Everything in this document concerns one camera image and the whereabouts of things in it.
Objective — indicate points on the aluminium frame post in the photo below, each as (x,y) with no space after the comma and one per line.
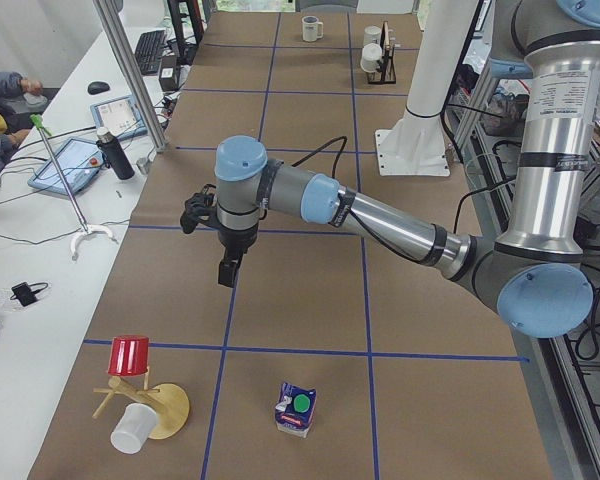
(124,56)

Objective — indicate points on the black power brick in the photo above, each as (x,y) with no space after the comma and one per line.
(169,73)

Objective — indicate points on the teach pendant far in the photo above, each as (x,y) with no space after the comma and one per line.
(121,116)

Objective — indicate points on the wooden cup tree stand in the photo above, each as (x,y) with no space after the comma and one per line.
(168,400)

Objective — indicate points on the white mug lower rack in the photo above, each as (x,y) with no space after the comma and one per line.
(371,56)

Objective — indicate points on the black wire mug rack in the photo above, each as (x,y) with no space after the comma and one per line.
(385,74)

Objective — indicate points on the white mug with handle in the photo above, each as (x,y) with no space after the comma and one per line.
(312,29)

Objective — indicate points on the white mug rack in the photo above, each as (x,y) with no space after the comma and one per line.
(372,35)
(371,56)

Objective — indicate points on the white mug upper rack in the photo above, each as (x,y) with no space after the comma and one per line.
(372,35)

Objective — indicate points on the black computer mouse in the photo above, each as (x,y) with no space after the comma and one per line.
(97,87)

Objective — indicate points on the white plastic cup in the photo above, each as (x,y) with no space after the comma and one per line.
(134,428)

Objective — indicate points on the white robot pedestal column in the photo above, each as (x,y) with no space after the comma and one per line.
(415,145)

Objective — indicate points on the black water bottle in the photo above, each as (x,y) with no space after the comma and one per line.
(113,153)

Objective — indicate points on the black keyboard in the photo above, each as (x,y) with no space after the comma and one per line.
(149,51)

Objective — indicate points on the grabber stick green tip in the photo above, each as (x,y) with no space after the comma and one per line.
(87,229)

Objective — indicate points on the teach pendant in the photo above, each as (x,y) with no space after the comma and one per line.
(80,161)
(121,116)

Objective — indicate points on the blue white milk carton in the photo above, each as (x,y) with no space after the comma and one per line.
(294,410)

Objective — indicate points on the teach pendant near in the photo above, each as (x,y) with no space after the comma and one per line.
(80,161)

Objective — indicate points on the red plastic cup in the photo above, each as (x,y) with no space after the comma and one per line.
(129,356)

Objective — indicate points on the small black adapter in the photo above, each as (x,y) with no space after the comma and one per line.
(26,293)

